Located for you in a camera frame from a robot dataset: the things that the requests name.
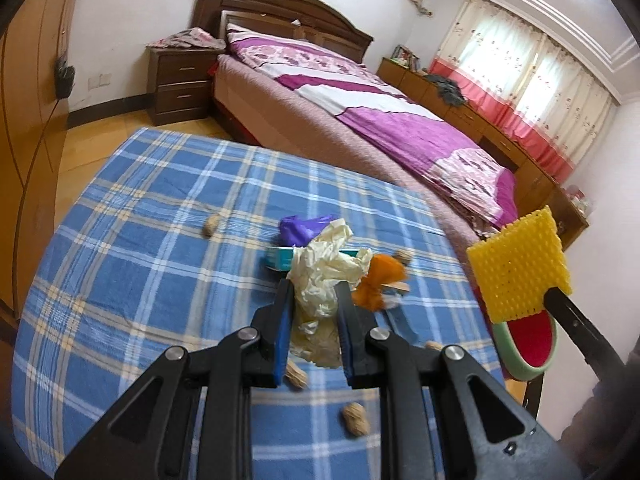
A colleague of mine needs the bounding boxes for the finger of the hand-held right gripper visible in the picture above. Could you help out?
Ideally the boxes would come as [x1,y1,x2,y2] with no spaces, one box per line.
[544,287,628,377]

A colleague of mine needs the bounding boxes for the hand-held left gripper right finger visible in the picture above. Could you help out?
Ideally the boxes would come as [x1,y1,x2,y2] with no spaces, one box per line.
[334,282,583,480]

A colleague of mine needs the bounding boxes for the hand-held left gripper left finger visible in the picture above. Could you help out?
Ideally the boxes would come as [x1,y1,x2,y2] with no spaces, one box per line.
[55,277,296,480]

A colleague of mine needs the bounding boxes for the purple plastic bag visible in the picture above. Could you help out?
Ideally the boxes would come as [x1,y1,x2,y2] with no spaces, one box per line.
[279,214,335,248]

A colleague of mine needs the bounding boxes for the square yellow foam net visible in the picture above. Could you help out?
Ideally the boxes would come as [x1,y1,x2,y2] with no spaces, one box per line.
[466,205,573,325]

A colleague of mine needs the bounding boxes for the orange foam net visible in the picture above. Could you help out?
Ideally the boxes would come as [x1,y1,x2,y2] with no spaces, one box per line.
[351,254,412,311]

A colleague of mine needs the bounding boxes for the wooden wardrobe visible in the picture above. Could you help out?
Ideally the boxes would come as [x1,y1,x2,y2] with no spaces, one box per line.
[0,0,83,321]

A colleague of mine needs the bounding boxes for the dark wooden headboard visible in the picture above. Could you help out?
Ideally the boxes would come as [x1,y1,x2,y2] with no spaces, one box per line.
[192,0,376,66]

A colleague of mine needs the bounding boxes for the red bin with green rim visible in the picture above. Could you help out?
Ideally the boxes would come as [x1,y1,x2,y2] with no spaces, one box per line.
[492,307,558,381]

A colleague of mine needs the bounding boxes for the cream plastic bag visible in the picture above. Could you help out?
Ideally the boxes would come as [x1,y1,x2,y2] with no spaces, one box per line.
[287,219,373,368]

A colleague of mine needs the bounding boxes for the floral cloth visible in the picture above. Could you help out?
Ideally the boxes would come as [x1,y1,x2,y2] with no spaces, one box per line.
[146,26,227,52]

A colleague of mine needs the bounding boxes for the bed with purple bedding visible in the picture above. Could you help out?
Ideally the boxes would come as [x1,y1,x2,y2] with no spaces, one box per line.
[223,22,518,228]

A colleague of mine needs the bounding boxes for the dark wooden nightstand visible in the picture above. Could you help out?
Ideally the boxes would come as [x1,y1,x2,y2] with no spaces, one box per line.
[146,44,226,127]

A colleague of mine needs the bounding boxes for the teal carton box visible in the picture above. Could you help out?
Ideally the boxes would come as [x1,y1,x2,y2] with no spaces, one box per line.
[265,246,361,273]

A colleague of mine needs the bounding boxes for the grey cloth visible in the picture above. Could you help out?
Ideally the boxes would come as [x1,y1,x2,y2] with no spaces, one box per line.
[425,72,468,107]

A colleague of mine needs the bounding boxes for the small glass jar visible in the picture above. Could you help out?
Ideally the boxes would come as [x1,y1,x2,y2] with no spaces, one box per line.
[565,185,596,216]

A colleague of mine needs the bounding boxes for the low wooden cabinet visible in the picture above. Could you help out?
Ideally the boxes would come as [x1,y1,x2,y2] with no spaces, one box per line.
[376,56,591,251]

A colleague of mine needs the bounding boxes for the blue plaid blanket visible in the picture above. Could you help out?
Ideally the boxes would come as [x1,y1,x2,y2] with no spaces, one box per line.
[10,126,508,480]

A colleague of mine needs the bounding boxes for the floral curtain with red hem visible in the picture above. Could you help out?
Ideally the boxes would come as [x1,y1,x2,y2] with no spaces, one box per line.
[431,0,621,183]

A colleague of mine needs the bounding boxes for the bed with mauve cover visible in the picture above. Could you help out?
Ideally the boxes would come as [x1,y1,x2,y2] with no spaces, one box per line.
[214,52,508,266]

